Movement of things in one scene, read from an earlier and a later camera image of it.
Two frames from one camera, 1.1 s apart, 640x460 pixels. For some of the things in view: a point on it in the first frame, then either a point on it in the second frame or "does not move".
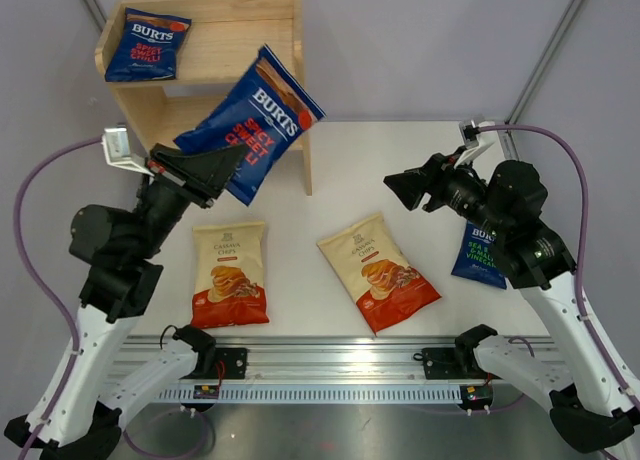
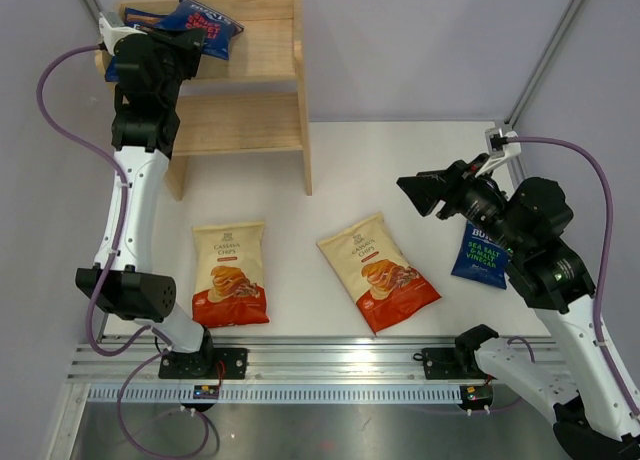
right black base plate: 443,364 does not move
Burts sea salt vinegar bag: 476,258 does not move
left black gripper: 212,170 → 187,44
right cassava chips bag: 383,284 does not move
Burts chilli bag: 266,111 → 218,31
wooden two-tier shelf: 225,30 does not move
